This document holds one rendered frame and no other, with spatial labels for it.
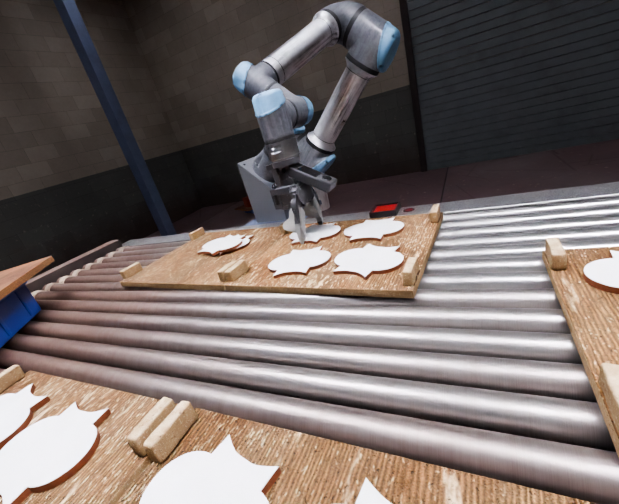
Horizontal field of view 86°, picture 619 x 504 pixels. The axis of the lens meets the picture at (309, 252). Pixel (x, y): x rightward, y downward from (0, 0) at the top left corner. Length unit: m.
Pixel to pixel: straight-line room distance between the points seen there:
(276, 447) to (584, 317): 0.37
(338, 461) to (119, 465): 0.24
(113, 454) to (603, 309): 0.59
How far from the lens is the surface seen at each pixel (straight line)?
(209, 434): 0.43
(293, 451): 0.37
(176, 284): 0.88
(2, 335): 1.08
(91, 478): 0.49
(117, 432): 0.52
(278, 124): 0.80
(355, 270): 0.62
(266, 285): 0.68
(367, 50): 1.14
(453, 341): 0.48
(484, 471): 0.38
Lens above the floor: 1.22
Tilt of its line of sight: 22 degrees down
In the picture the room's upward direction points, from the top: 16 degrees counter-clockwise
